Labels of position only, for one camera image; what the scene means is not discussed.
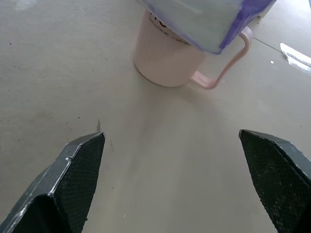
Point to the light blue purple pouch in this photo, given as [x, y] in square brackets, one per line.
[194, 21]

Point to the pink plastic mug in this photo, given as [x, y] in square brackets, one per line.
[165, 60]

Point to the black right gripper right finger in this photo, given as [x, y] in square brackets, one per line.
[274, 177]

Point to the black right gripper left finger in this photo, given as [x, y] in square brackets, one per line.
[70, 184]

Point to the white tape strip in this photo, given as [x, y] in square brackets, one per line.
[295, 57]

